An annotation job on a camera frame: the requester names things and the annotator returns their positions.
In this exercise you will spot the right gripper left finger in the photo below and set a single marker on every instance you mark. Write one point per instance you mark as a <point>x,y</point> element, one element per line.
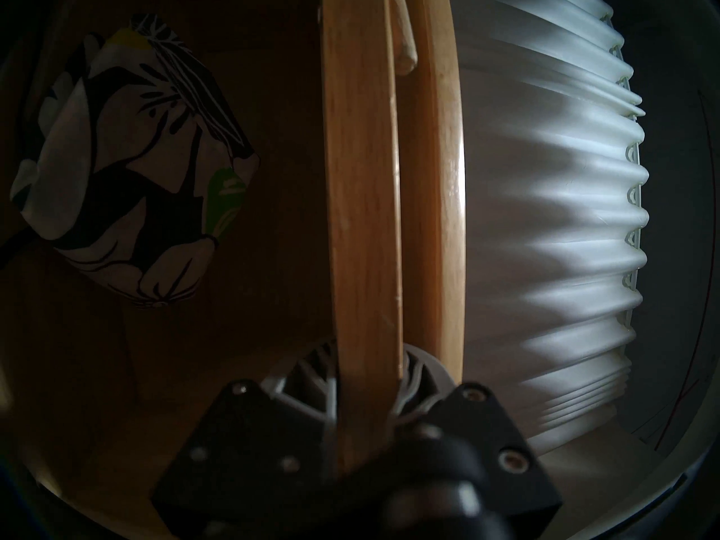
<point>253,449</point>

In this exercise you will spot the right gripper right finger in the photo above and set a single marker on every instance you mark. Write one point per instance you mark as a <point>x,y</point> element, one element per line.
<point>484,432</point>

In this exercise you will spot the grey pleated curtain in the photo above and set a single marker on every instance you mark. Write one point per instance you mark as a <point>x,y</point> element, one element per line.
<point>534,207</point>

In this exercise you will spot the wooden cabinet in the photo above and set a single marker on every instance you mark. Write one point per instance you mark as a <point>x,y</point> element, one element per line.
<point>444,151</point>

